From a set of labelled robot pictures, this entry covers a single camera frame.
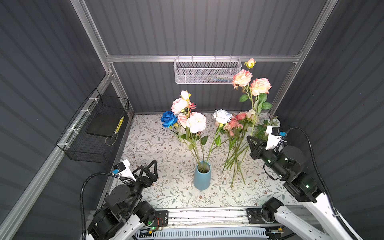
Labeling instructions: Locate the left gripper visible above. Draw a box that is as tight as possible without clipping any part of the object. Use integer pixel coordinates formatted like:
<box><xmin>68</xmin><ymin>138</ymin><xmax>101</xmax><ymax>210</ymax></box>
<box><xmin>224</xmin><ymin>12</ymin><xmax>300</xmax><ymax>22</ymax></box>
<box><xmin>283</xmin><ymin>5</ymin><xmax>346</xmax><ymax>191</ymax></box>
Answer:
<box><xmin>123</xmin><ymin>160</ymin><xmax>157</xmax><ymax>218</ymax></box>

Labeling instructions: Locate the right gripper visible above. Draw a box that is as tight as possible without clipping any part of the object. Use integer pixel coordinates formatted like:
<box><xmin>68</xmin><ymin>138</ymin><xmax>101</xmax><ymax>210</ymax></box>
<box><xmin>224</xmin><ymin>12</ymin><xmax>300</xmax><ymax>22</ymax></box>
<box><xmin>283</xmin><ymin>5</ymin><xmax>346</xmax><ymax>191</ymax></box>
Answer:
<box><xmin>247</xmin><ymin>134</ymin><xmax>287</xmax><ymax>180</ymax></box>

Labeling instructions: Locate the blue ceramic vase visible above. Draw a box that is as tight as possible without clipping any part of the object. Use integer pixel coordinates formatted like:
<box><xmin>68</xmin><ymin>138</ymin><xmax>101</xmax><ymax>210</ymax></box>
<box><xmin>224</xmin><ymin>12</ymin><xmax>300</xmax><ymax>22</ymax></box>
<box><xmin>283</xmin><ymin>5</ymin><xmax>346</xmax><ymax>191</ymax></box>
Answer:
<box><xmin>193</xmin><ymin>161</ymin><xmax>212</xmax><ymax>191</ymax></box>

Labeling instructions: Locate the blue rose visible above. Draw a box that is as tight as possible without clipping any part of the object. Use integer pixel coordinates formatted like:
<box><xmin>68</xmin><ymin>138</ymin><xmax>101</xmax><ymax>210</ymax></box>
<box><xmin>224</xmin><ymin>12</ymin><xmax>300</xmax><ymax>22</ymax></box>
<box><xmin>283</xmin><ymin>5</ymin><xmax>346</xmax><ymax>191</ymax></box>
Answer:
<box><xmin>161</xmin><ymin>111</ymin><xmax>208</xmax><ymax>173</ymax></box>

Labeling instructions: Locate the pink spray rose stem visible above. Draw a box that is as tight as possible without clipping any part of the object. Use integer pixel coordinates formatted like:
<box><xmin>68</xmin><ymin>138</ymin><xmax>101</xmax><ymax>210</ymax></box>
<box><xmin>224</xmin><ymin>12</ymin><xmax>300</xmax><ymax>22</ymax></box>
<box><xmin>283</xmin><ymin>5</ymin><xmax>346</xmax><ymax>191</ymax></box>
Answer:
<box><xmin>232</xmin><ymin>58</ymin><xmax>273</xmax><ymax>136</ymax></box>

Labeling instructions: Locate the pink peony stem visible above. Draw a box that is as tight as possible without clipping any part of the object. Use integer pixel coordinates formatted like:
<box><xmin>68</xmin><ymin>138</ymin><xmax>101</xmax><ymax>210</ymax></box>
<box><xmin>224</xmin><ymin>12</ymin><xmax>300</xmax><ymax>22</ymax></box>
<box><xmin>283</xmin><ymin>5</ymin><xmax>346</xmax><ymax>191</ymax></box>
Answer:
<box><xmin>177</xmin><ymin>112</ymin><xmax>209</xmax><ymax>173</ymax></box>

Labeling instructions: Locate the pink multi-bloom rose stem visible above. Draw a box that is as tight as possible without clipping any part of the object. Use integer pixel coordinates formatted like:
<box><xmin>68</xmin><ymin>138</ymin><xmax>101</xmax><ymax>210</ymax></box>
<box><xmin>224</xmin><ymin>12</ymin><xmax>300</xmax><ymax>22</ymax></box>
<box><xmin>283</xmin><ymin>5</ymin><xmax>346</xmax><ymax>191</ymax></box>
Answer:
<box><xmin>171</xmin><ymin>90</ymin><xmax>205</xmax><ymax>172</ymax></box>

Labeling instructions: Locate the white rose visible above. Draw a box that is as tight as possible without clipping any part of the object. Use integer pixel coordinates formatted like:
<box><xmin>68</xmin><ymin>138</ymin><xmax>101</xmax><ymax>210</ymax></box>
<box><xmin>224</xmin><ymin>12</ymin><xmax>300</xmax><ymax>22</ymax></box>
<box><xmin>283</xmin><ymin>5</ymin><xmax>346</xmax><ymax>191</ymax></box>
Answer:
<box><xmin>204</xmin><ymin>109</ymin><xmax>233</xmax><ymax>167</ymax></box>

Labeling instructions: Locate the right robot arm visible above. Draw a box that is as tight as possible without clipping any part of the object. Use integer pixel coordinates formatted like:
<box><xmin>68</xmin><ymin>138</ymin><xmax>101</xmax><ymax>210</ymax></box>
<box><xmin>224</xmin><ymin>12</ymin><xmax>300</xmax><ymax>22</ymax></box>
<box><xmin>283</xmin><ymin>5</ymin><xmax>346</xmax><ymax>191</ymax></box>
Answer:
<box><xmin>247</xmin><ymin>136</ymin><xmax>361</xmax><ymax>240</ymax></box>

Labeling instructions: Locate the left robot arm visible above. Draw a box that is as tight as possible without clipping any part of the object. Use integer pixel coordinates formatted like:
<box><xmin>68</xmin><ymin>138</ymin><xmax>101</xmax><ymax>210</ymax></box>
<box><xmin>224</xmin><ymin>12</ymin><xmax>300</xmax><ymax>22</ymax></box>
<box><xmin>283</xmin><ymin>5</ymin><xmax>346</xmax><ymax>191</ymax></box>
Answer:
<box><xmin>80</xmin><ymin>160</ymin><xmax>158</xmax><ymax>240</ymax></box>

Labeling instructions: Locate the pile of artificial flowers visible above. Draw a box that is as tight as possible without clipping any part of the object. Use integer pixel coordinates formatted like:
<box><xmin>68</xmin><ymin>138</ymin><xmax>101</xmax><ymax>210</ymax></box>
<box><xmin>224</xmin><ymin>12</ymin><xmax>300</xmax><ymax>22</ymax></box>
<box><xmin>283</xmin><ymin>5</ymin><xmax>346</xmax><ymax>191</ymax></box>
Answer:
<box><xmin>221</xmin><ymin>110</ymin><xmax>281</xmax><ymax>187</ymax></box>

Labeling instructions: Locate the floral table mat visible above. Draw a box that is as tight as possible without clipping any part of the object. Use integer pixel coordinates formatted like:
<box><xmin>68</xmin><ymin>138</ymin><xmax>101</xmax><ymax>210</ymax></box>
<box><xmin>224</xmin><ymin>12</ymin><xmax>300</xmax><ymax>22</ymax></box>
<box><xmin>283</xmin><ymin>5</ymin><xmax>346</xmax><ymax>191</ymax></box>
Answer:
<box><xmin>122</xmin><ymin>114</ymin><xmax>297</xmax><ymax>209</ymax></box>

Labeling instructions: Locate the yellow marker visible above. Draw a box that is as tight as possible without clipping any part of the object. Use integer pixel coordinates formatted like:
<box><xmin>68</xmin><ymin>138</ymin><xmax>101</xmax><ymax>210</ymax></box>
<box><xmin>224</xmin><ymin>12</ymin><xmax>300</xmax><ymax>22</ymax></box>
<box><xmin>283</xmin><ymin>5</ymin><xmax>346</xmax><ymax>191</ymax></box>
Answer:
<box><xmin>114</xmin><ymin>116</ymin><xmax>125</xmax><ymax>135</ymax></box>

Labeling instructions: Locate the left black cable conduit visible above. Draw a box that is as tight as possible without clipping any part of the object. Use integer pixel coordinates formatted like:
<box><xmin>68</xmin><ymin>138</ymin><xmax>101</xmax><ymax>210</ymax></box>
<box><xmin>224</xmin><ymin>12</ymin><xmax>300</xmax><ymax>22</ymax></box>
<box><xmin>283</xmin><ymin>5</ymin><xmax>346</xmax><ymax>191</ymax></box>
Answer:
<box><xmin>79</xmin><ymin>172</ymin><xmax>136</xmax><ymax>240</ymax></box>

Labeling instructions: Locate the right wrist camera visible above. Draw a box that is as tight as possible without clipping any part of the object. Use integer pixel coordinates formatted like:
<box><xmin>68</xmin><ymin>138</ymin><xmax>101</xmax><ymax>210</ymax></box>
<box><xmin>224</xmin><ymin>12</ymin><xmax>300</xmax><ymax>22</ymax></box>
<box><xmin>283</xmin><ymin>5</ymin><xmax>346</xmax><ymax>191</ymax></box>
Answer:
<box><xmin>265</xmin><ymin>126</ymin><xmax>286</xmax><ymax>150</ymax></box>

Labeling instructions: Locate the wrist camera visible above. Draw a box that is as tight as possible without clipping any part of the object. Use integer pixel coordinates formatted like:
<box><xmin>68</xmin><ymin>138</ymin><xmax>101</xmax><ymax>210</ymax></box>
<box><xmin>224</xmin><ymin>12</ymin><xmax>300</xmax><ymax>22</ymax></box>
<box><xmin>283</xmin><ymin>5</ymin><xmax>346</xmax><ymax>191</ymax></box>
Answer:
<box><xmin>265</xmin><ymin>126</ymin><xmax>286</xmax><ymax>150</ymax></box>
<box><xmin>112</xmin><ymin>159</ymin><xmax>136</xmax><ymax>182</ymax></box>

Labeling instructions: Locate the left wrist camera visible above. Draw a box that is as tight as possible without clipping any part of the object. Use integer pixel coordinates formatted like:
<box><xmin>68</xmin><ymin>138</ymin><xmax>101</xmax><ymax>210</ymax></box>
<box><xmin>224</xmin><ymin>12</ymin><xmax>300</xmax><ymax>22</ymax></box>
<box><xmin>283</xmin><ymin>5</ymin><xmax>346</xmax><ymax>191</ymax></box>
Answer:
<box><xmin>112</xmin><ymin>159</ymin><xmax>136</xmax><ymax>182</ymax></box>

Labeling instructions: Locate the black wire basket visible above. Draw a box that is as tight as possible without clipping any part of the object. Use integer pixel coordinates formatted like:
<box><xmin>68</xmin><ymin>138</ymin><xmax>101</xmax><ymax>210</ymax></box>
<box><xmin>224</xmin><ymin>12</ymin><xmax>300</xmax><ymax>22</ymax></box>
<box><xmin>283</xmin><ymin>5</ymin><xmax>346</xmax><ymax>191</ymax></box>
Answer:
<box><xmin>57</xmin><ymin>89</ymin><xmax>130</xmax><ymax>164</ymax></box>

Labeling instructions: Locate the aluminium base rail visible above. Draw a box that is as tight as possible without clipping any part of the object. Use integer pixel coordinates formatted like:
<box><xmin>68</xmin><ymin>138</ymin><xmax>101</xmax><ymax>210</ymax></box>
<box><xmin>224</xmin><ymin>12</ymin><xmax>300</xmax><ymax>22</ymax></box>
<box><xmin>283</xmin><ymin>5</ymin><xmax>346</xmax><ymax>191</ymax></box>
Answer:
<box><xmin>166</xmin><ymin>207</ymin><xmax>272</xmax><ymax>229</ymax></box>

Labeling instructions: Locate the white wire basket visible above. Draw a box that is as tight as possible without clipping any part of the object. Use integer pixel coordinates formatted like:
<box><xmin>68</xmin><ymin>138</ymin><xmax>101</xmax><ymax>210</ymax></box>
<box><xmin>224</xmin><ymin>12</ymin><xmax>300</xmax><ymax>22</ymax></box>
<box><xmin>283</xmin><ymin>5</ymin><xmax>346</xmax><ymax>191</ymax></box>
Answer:
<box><xmin>173</xmin><ymin>58</ymin><xmax>242</xmax><ymax>85</ymax></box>

